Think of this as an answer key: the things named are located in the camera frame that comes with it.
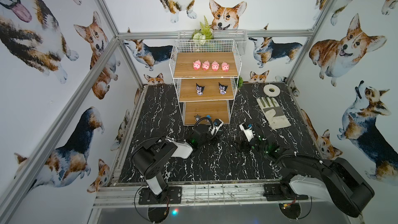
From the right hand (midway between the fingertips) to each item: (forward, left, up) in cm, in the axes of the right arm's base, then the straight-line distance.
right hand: (235, 137), depth 84 cm
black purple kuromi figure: (+16, +19, +21) cm, 32 cm away
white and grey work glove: (+22, -29, -8) cm, 37 cm away
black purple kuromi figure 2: (+16, +7, +22) cm, 28 cm away
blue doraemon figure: (+16, +15, -4) cm, 22 cm away
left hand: (+6, +6, 0) cm, 8 cm away
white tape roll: (+40, -34, -10) cm, 53 cm away
